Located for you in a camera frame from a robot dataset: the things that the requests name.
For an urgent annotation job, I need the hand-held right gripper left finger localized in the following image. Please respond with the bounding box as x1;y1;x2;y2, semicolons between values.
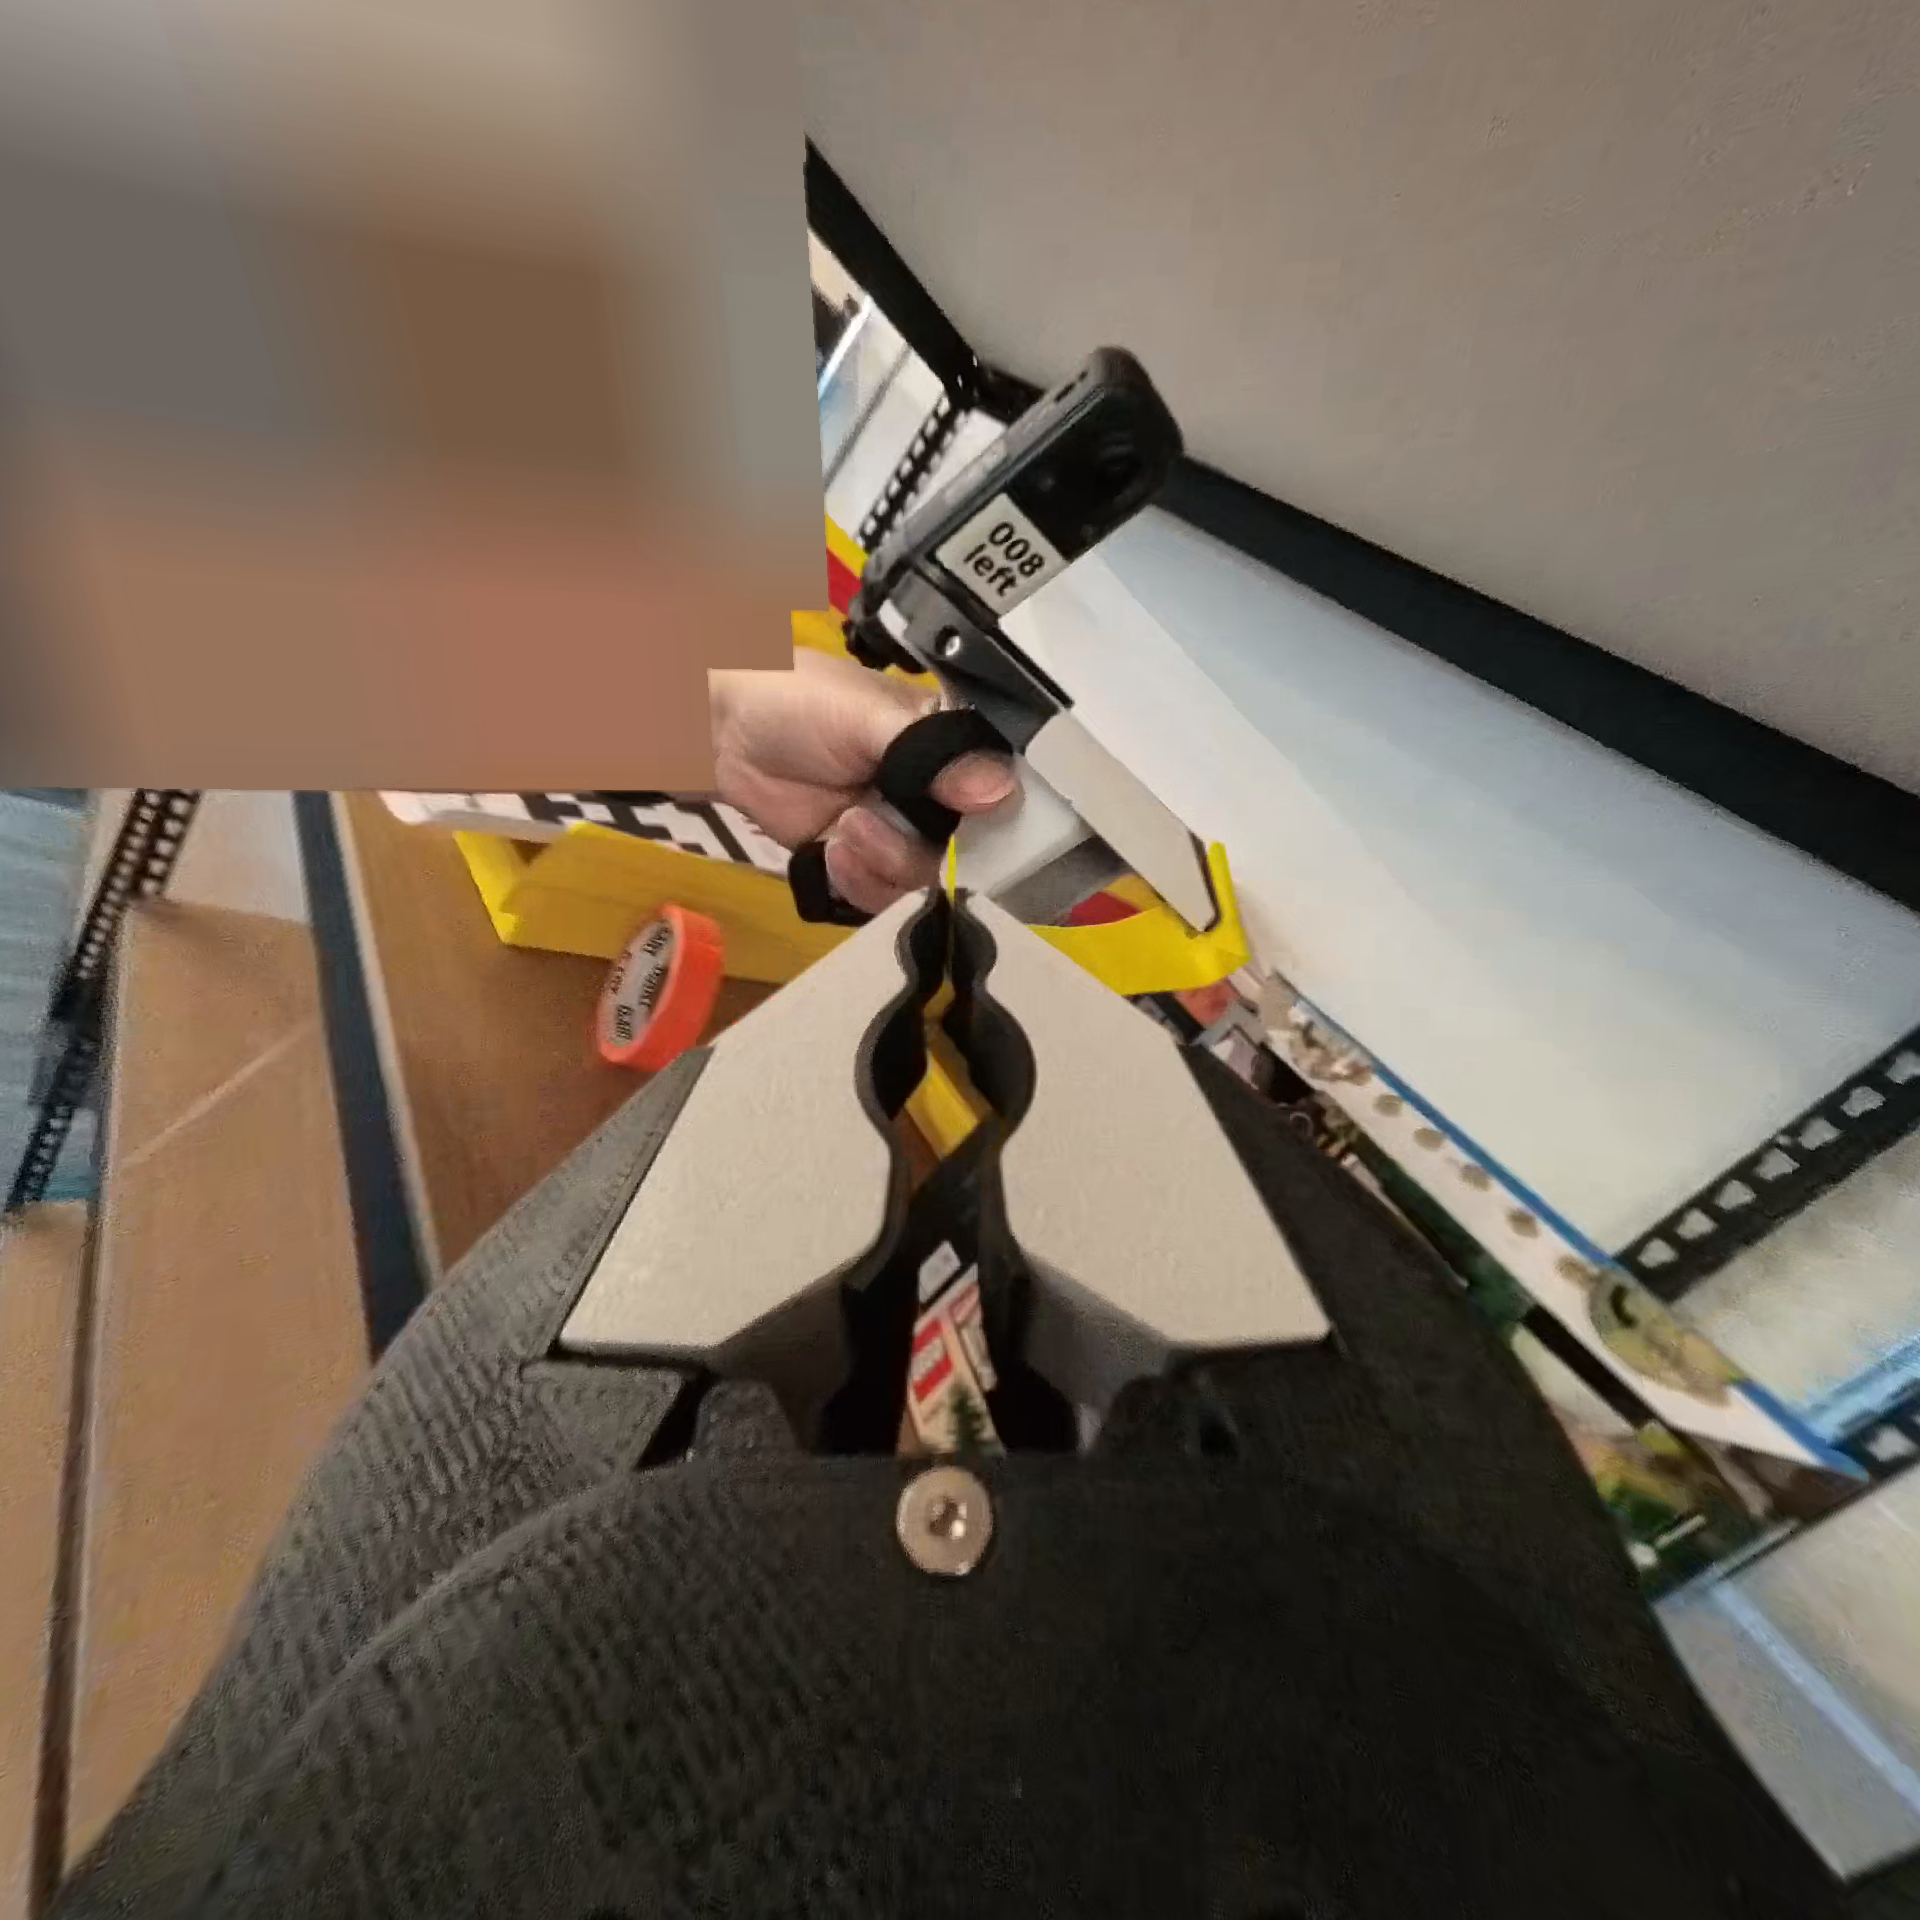
557;887;963;1453

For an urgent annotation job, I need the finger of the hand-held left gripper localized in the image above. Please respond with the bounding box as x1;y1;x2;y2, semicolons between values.
1031;701;1220;934

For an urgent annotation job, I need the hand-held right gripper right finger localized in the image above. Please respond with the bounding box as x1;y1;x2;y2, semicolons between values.
958;887;1334;1453

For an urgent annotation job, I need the person's left hand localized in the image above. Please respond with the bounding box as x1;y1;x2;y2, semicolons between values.
708;655;1024;916

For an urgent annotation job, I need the orange tape roll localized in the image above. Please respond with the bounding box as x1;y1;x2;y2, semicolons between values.
596;903;727;1076

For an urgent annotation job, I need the large yellow plastic bin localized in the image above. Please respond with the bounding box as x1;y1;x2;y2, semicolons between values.
451;607;991;1142

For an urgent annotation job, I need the white printed paper sheet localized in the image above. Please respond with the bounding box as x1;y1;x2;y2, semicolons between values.
378;791;800;876

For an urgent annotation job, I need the black metal shelf rack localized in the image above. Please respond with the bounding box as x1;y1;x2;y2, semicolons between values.
804;134;1920;1488

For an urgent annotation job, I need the blue-edged white toy box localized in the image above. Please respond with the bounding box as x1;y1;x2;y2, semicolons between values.
1256;971;1874;1484

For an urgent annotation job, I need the colourful picture toy box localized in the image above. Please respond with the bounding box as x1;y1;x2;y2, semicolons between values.
896;1110;1808;1600

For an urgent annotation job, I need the black perforated rack post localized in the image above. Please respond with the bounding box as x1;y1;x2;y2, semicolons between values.
0;791;202;1221

